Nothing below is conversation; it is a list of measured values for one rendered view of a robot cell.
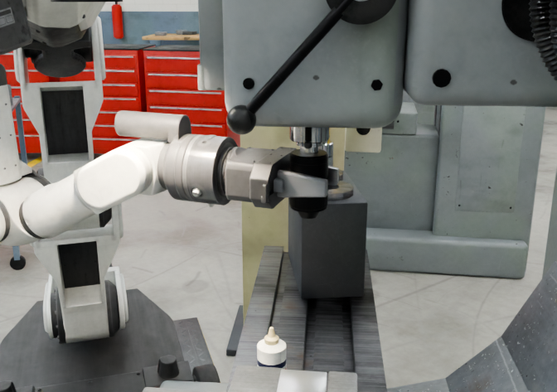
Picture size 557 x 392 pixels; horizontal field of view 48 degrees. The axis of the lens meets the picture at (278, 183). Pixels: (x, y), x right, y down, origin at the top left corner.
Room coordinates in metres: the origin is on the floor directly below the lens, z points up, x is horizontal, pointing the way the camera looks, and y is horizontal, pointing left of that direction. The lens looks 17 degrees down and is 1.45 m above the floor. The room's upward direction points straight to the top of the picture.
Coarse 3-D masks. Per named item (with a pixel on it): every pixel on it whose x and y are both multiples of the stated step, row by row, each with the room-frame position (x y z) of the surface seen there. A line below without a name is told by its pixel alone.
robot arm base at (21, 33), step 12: (0, 0) 0.92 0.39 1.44; (12, 0) 0.94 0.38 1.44; (0, 12) 0.91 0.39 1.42; (12, 12) 0.94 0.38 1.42; (24, 12) 0.96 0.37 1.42; (0, 24) 0.91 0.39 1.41; (12, 24) 0.93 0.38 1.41; (24, 24) 0.96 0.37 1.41; (0, 36) 0.91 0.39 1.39; (12, 36) 0.93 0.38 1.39; (24, 36) 0.95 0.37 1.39; (0, 48) 0.90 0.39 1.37; (12, 48) 0.93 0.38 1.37
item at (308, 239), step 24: (336, 192) 1.09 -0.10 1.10; (360, 192) 1.13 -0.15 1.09; (288, 216) 1.27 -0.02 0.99; (336, 216) 1.07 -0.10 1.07; (360, 216) 1.07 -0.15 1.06; (288, 240) 1.26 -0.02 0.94; (312, 240) 1.06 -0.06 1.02; (336, 240) 1.07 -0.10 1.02; (360, 240) 1.07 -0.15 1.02; (312, 264) 1.06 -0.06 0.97; (336, 264) 1.07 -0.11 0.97; (360, 264) 1.07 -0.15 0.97; (312, 288) 1.06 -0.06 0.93; (336, 288) 1.07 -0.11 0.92; (360, 288) 1.07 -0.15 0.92
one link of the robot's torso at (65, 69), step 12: (84, 36) 1.26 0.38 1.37; (24, 48) 1.24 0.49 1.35; (36, 48) 1.25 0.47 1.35; (48, 48) 1.26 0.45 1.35; (60, 48) 1.27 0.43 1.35; (72, 48) 1.27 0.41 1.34; (36, 60) 1.30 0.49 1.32; (48, 60) 1.30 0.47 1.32; (60, 60) 1.31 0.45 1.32; (72, 60) 1.32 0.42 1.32; (84, 60) 1.33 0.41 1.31; (48, 72) 1.34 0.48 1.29; (60, 72) 1.35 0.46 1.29; (72, 72) 1.36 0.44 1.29
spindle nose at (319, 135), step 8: (296, 128) 0.73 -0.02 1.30; (304, 128) 0.72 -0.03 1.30; (312, 128) 0.72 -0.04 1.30; (320, 128) 0.72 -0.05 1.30; (328, 128) 0.74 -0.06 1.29; (296, 136) 0.73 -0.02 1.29; (304, 136) 0.72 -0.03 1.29; (312, 136) 0.72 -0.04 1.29; (320, 136) 0.72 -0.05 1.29; (328, 136) 0.74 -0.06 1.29
